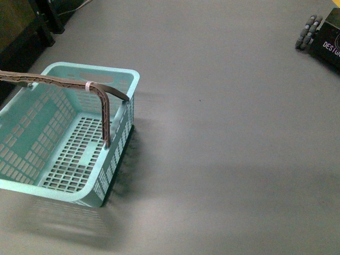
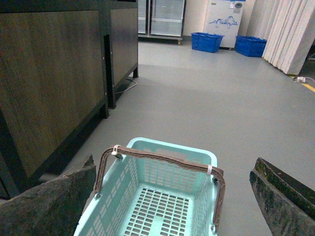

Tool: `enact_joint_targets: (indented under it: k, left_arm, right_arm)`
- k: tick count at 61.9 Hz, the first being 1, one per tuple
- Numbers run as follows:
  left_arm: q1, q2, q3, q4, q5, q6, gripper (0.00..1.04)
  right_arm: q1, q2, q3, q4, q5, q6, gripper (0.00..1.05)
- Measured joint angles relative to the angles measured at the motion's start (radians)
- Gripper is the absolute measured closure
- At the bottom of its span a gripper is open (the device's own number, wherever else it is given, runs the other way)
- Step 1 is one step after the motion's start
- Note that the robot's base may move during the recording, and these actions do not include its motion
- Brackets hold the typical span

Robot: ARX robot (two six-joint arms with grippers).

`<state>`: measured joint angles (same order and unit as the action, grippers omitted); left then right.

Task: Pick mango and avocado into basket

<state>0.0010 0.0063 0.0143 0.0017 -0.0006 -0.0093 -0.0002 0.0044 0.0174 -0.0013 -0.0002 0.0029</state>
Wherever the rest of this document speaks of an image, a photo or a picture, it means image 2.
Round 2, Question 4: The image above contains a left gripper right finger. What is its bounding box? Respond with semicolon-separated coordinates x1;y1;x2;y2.
250;157;315;236

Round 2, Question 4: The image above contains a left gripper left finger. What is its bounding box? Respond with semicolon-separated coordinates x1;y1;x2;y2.
0;155;96;236

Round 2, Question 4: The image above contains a light teal plastic basket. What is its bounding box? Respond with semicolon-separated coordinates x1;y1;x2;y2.
73;137;219;236

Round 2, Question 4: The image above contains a brown basket handle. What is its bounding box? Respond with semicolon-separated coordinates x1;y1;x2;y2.
94;145;226;227

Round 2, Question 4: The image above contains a white power strip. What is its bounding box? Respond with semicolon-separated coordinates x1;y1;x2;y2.
292;76;315;84

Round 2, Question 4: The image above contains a dark wooden display cabinet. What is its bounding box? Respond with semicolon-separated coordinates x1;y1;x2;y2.
0;0;138;200

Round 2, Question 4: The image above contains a right blue plastic crate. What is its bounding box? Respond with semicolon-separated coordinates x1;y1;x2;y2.
235;36;267;58

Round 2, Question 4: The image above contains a blue plastic crate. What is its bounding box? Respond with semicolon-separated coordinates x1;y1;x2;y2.
191;32;224;53
235;36;267;58

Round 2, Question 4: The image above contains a white folding partition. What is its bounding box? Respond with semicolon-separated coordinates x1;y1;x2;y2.
263;0;315;75

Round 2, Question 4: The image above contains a left blue plastic crate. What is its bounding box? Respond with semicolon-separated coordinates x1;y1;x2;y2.
191;32;224;53

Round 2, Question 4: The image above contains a white freezer with blue print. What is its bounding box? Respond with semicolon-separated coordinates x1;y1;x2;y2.
203;0;246;49

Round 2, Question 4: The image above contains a glass door refrigerator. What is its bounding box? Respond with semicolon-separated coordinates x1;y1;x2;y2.
137;0;186;45

